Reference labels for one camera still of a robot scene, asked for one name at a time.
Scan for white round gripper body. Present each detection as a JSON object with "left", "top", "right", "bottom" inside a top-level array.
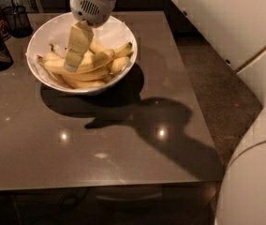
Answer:
[{"left": 69, "top": 0, "right": 117, "bottom": 27}]

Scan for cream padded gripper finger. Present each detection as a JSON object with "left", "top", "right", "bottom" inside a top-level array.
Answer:
[{"left": 65, "top": 22, "right": 94, "bottom": 72}]

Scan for large front yellow banana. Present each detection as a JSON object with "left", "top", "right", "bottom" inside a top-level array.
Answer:
[{"left": 37, "top": 49, "right": 114, "bottom": 74}]

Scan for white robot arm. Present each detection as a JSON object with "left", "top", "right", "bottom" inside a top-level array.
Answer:
[{"left": 92, "top": 35, "right": 266, "bottom": 225}]

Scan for long upright yellow banana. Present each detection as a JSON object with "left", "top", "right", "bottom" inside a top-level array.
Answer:
[{"left": 89, "top": 39, "right": 133, "bottom": 58}]

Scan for left back yellow banana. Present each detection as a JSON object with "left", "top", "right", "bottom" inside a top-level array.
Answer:
[{"left": 45, "top": 43, "right": 62, "bottom": 61}]

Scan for lower curved yellow banana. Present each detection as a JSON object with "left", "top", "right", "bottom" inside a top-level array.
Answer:
[{"left": 64, "top": 67, "right": 110, "bottom": 82}]

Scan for right short yellow banana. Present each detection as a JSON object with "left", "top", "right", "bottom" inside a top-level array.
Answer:
[{"left": 109, "top": 56, "right": 129, "bottom": 74}]

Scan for bottom yellow banana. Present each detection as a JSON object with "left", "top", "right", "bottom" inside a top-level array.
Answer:
[{"left": 62, "top": 75, "right": 105, "bottom": 89}]

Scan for white bowl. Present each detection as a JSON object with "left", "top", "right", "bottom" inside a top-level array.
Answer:
[{"left": 26, "top": 12, "right": 138, "bottom": 95}]

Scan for black mesh cup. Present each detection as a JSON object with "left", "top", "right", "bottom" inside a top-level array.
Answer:
[{"left": 3, "top": 0, "right": 33, "bottom": 38}]

